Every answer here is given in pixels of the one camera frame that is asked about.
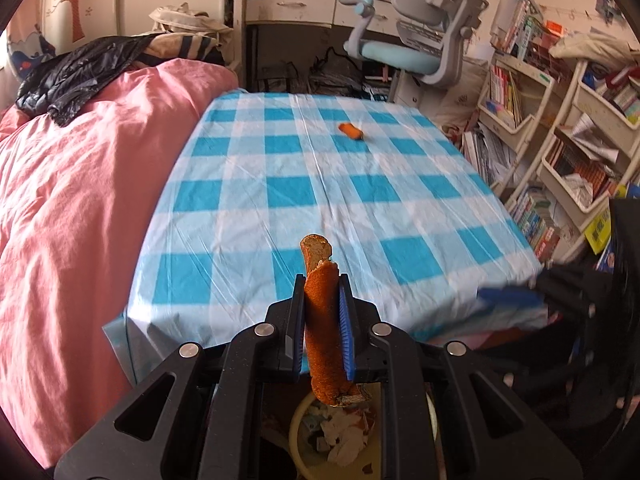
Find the beige navy striped cloth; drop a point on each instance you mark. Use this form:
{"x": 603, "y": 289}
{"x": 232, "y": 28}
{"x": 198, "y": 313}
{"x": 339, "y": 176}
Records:
{"x": 190, "y": 47}

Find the blue white checkered tablecloth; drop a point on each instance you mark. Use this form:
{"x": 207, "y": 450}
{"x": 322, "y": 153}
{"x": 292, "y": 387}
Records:
{"x": 300, "y": 185}

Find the bag of newspapers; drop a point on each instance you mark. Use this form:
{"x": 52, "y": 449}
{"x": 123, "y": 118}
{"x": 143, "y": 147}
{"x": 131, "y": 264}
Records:
{"x": 332, "y": 72}

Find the grey and blue desk chair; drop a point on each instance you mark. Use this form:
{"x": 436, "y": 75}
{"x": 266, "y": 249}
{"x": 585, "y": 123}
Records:
{"x": 435, "y": 5}

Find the white desk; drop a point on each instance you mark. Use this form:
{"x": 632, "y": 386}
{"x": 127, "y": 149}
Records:
{"x": 300, "y": 5}

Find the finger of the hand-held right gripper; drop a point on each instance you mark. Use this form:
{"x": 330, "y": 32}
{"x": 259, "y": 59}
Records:
{"x": 510, "y": 297}

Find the long orange peel strip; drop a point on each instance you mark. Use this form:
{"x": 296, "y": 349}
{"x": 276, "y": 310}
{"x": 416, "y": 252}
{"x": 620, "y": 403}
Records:
{"x": 322, "y": 320}

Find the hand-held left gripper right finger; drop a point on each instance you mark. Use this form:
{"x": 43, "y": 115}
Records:
{"x": 346, "y": 325}

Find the row of books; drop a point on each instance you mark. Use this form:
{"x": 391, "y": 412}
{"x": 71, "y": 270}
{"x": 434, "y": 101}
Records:
{"x": 535, "y": 225}

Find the pink duvet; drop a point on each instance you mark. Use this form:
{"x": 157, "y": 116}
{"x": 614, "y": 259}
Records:
{"x": 75, "y": 210}

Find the yellow book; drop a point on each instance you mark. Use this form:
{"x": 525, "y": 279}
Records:
{"x": 597, "y": 232}

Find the white desk drawer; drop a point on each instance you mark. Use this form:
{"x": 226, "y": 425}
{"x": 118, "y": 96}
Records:
{"x": 370, "y": 12}
{"x": 290, "y": 5}

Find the small orange food piece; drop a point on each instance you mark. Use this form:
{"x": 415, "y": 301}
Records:
{"x": 350, "y": 131}

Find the beige canvas bag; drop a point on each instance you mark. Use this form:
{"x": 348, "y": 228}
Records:
{"x": 185, "y": 20}

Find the white cloth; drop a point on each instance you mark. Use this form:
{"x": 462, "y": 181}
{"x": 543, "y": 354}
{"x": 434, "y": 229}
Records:
{"x": 595, "y": 45}

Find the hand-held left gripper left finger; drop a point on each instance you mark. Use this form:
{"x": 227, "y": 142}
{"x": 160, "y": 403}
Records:
{"x": 300, "y": 320}

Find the cartoon printed cloth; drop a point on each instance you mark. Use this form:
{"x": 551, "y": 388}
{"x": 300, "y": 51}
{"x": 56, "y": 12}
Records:
{"x": 30, "y": 55}

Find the cream round trash bin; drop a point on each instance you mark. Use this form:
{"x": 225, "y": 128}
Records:
{"x": 295, "y": 430}

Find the pile of magazines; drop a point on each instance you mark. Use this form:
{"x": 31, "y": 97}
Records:
{"x": 482, "y": 155}

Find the black puffer jacket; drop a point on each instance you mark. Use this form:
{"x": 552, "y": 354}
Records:
{"x": 75, "y": 77}

